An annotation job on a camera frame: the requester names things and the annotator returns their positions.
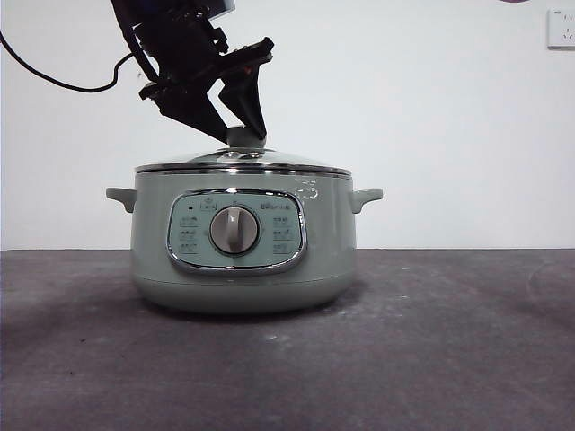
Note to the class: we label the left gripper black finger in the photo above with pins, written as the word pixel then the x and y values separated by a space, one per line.
pixel 247 99
pixel 193 112

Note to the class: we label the glass lid with green knob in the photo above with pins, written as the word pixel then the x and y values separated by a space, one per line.
pixel 287 160

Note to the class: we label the pale green electric pot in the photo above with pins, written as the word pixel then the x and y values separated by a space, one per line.
pixel 332 251

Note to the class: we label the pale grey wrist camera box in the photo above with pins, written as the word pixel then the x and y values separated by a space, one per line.
pixel 223 6

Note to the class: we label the white wall socket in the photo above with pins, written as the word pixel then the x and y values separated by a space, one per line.
pixel 561 29

